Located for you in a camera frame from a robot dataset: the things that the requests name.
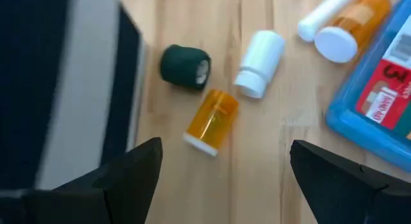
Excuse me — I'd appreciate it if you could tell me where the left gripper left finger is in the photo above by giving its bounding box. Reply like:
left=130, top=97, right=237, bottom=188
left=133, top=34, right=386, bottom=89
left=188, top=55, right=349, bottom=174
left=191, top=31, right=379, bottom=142
left=25, top=137, right=163, bottom=224

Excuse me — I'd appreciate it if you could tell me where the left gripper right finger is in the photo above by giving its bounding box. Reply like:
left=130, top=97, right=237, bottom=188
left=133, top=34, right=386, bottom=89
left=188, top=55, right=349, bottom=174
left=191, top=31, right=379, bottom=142
left=290, top=139, right=411, bottom=224

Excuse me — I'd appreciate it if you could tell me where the navy white striped fabric basket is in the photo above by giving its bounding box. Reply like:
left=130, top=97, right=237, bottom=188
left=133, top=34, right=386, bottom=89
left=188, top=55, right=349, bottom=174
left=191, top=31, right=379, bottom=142
left=0, top=0, right=147, bottom=194

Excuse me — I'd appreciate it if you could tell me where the blue first aid kit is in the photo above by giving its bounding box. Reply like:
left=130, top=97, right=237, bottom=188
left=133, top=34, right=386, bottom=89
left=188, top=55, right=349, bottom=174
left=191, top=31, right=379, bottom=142
left=324, top=0, right=411, bottom=173

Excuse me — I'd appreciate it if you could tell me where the dark green bandage roll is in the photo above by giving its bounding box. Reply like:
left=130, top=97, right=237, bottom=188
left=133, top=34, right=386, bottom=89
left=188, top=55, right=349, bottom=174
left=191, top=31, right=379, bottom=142
left=159, top=44, right=213, bottom=91

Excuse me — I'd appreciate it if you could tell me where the white plastic bottle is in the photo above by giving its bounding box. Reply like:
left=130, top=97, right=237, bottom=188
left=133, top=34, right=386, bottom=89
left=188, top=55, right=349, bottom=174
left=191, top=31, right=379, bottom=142
left=234, top=30, right=286, bottom=100

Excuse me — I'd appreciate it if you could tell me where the labelled amber pill bottle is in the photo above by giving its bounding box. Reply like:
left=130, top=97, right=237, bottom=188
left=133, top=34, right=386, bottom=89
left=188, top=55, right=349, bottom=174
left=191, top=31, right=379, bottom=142
left=314, top=0, right=393, bottom=64

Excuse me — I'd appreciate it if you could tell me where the white plastic tube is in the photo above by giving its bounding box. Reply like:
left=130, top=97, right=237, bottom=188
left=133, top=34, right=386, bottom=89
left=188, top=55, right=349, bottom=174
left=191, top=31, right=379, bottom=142
left=296, top=0, right=361, bottom=43

